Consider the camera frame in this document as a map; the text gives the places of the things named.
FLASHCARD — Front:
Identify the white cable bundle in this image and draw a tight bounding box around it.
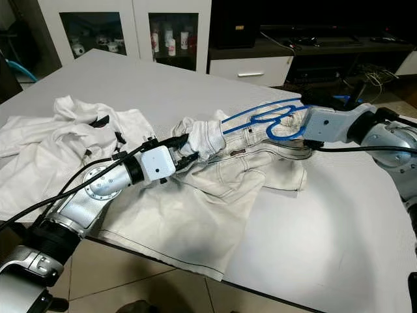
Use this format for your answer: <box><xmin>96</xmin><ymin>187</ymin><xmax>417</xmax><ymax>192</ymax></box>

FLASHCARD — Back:
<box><xmin>352</xmin><ymin>65</ymin><xmax>401</xmax><ymax>95</ymax></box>

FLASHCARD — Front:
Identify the white drawer unit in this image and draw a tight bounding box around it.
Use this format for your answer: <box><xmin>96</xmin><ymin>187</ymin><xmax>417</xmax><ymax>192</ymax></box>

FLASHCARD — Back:
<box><xmin>207</xmin><ymin>55</ymin><xmax>294</xmax><ymax>87</ymax></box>

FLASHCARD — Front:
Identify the blue plastic hanger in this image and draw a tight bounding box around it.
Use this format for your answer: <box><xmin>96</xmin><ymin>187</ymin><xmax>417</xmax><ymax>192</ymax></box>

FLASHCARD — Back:
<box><xmin>220</xmin><ymin>97</ymin><xmax>362</xmax><ymax>143</ymax></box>

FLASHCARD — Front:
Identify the teal chair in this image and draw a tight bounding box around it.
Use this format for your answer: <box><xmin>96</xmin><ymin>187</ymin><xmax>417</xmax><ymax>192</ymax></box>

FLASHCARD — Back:
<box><xmin>7</xmin><ymin>59</ymin><xmax>36</xmax><ymax>82</ymax></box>

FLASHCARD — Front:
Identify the white crumpled jacket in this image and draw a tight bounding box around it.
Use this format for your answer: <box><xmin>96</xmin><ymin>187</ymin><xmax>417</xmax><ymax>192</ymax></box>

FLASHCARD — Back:
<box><xmin>0</xmin><ymin>95</ymin><xmax>157</xmax><ymax>222</ymax></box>

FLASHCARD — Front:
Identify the white glass door cabinet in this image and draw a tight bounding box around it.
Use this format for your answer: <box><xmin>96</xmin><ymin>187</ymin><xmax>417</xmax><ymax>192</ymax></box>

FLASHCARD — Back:
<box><xmin>38</xmin><ymin>0</ymin><xmax>210</xmax><ymax>71</ymax></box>

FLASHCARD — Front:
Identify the black TV stand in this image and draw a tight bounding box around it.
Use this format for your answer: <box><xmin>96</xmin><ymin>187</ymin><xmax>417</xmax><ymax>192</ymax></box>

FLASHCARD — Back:
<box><xmin>207</xmin><ymin>0</ymin><xmax>417</xmax><ymax>98</ymax></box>

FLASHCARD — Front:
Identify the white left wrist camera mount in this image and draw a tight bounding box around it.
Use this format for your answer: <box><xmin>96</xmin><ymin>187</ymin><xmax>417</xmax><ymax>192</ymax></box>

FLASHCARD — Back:
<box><xmin>139</xmin><ymin>145</ymin><xmax>178</xmax><ymax>183</ymax></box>

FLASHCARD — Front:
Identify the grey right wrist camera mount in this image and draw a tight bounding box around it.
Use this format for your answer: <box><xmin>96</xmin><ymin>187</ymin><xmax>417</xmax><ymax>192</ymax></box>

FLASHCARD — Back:
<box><xmin>303</xmin><ymin>104</ymin><xmax>375</xmax><ymax>144</ymax></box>

